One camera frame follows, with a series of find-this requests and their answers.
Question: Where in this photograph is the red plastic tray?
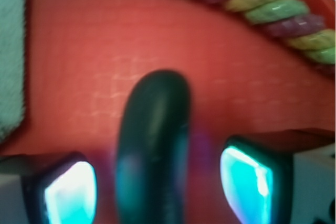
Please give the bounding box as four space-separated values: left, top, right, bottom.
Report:
1 0 335 223

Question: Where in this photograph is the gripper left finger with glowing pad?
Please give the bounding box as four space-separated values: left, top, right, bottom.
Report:
22 152 98 223

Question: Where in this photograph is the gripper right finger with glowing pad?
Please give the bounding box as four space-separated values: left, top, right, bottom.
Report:
219 136 293 223

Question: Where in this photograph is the multicolour twisted rope toy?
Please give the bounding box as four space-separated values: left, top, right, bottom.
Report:
204 0 335 76

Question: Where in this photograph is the light blue cloth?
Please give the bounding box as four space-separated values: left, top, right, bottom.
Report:
1 0 26 143

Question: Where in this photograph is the dark green plastic pickle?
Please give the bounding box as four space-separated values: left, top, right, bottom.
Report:
115 70 191 223

